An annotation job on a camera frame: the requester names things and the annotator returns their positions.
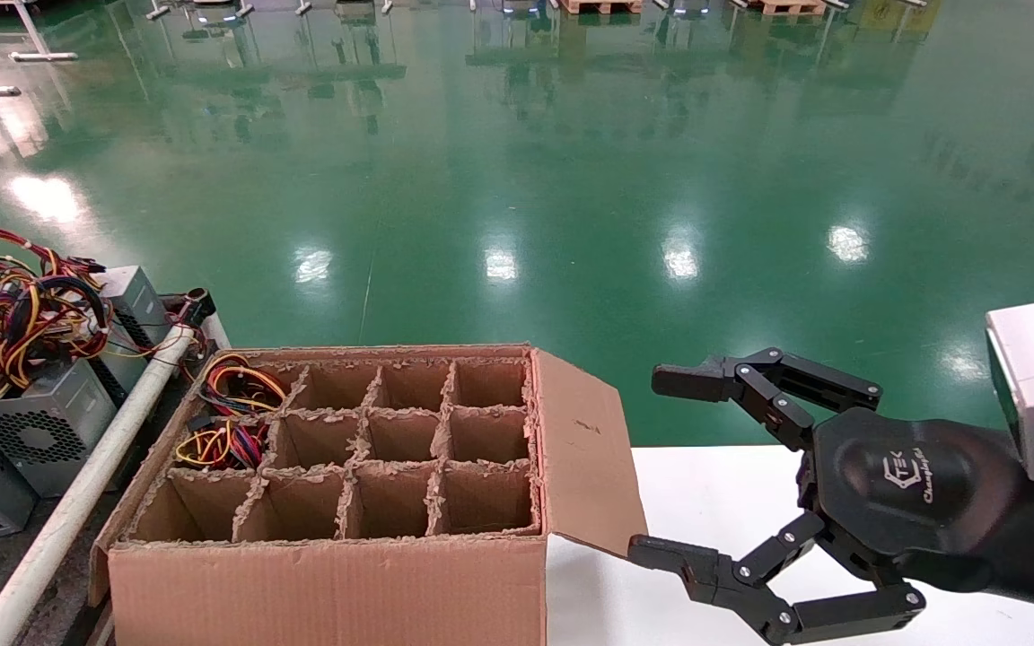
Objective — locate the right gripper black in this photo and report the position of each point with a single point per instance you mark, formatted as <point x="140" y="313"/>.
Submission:
<point x="916" y="484"/>

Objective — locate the cardboard cell divider insert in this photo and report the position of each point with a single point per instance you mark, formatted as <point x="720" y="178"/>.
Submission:
<point x="355" y="467"/>

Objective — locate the brown cardboard box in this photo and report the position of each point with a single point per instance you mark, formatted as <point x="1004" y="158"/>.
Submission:
<point x="346" y="592"/>

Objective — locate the wooden pallet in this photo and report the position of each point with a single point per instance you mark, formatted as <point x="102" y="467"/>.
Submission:
<point x="600" y="5"/>
<point x="786" y="6"/>

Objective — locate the black pipe end connector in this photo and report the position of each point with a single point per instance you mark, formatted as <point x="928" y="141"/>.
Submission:
<point x="197" y="305"/>

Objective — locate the white plastic pipe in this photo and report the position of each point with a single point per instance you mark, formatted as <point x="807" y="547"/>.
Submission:
<point x="77" y="502"/>

